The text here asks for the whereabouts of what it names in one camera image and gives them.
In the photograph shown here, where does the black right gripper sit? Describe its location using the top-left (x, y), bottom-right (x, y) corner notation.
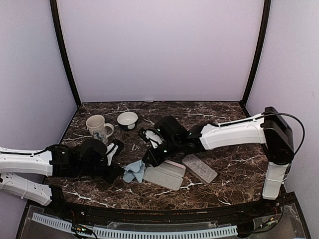
top-left (142, 137), bottom-right (181, 167)

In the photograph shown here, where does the pink glasses case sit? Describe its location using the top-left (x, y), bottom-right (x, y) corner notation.
top-left (143, 160), bottom-right (186, 191)

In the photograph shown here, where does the grey case teal lining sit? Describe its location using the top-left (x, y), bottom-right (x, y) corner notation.
top-left (182, 154), bottom-right (218, 185)

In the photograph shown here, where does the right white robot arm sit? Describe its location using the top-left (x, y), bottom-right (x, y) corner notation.
top-left (138, 107), bottom-right (299, 216)

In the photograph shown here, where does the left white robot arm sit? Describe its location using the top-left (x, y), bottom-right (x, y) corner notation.
top-left (0, 139), bottom-right (124, 217)

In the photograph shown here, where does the beige ceramic mug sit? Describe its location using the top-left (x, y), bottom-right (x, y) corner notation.
top-left (86, 115), bottom-right (115, 144)

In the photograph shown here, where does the white bowl dark exterior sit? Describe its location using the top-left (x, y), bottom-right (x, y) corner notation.
top-left (117, 112), bottom-right (139, 130)

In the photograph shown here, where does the small circuit board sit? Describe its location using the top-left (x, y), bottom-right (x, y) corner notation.
top-left (71, 224), bottom-right (92, 235)

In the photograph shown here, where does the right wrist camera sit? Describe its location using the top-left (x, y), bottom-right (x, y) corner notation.
top-left (138, 128), bottom-right (163, 148)

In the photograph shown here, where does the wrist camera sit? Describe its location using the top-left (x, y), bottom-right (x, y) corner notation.
top-left (138, 128), bottom-right (163, 148)
top-left (105, 139), bottom-right (124, 166)

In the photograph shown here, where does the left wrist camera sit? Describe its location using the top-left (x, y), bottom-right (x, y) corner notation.
top-left (105, 139), bottom-right (124, 166)

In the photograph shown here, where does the white slotted cable duct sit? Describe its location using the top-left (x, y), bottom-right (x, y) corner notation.
top-left (32, 212), bottom-right (239, 239)

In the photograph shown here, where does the black front table rail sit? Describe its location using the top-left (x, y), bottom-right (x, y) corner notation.
top-left (53, 201), bottom-right (271, 225)

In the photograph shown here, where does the black frame left post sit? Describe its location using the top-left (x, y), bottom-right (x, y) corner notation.
top-left (49, 0), bottom-right (82, 107)

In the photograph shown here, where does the black frame post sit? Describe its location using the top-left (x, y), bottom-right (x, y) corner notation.
top-left (49, 0), bottom-right (82, 107)
top-left (239, 0), bottom-right (272, 108)

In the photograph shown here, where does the black frame right post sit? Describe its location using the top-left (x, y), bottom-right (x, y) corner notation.
top-left (239, 0), bottom-right (272, 108)

